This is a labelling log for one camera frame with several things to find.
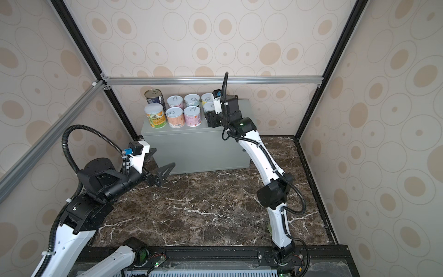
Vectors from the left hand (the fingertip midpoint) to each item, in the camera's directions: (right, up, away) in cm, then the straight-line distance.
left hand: (167, 157), depth 56 cm
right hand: (+13, +20, +23) cm, 33 cm away
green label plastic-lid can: (+40, -33, +23) cm, 57 cm away
